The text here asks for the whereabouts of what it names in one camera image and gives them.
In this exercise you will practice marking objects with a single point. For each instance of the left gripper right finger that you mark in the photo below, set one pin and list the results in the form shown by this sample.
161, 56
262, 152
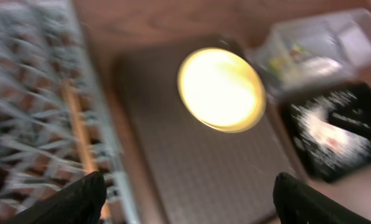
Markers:
296, 202

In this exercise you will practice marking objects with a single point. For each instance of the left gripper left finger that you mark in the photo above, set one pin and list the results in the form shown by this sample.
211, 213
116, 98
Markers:
79, 203

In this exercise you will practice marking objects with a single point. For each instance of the wooden chopstick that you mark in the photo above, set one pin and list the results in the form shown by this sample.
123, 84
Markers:
84, 146

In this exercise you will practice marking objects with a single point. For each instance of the yellow round plate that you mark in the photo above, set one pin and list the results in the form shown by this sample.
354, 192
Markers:
221, 90

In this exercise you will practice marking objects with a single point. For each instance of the green yellow snack wrapper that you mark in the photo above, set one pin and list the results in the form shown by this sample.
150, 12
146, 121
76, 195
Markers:
295, 54

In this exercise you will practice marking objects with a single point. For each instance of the white tissue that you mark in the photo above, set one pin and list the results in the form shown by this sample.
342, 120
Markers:
313, 68

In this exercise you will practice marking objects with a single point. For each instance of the black waste tray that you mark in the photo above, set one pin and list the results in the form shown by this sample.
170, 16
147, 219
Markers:
355, 118

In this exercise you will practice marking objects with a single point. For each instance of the clear plastic waste bin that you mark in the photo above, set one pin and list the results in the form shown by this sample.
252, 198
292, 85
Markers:
344, 36

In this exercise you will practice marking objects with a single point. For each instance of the grey plastic dish rack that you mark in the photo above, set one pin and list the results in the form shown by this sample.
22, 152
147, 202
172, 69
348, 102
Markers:
41, 44

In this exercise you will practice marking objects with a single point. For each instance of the spilled rice pile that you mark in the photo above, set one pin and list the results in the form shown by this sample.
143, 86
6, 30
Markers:
328, 144

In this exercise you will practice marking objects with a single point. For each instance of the dark brown serving tray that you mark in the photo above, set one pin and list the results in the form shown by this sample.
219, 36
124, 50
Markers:
201, 175

